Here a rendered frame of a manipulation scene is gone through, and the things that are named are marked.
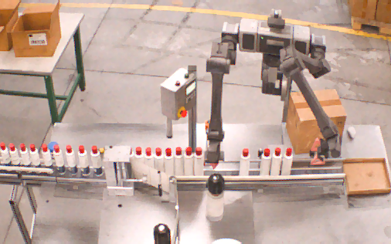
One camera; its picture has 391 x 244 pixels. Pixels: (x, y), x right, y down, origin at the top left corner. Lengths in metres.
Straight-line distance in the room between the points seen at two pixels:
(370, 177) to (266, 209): 0.69
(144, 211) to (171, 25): 3.15
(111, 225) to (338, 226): 1.22
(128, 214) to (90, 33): 3.15
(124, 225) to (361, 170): 1.42
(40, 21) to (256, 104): 1.95
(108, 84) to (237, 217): 2.52
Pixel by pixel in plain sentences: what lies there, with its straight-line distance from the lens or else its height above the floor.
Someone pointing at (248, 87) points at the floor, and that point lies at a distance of 5.36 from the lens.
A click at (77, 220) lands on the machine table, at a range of 3.33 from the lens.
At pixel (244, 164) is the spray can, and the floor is 1.00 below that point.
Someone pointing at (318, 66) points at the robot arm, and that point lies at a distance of 3.22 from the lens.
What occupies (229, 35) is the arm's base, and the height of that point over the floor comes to 1.49.
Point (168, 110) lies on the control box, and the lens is 3.12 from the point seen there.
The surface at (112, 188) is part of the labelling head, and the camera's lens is 3.31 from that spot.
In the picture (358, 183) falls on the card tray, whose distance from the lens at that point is 3.55.
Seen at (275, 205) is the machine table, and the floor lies 0.83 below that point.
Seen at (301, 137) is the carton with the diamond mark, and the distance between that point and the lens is 3.52.
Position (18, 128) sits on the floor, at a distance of 5.18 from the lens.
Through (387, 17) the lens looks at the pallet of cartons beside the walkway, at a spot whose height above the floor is 0.22.
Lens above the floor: 3.41
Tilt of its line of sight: 43 degrees down
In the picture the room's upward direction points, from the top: straight up
